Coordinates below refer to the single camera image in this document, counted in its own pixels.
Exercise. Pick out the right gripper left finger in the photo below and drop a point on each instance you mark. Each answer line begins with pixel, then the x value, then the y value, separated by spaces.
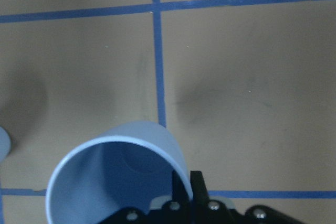
pixel 172 208

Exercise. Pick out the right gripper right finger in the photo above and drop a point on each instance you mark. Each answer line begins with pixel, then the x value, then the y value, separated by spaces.
pixel 207 209

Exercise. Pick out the blue cup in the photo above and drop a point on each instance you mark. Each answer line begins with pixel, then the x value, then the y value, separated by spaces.
pixel 126 166
pixel 5 144

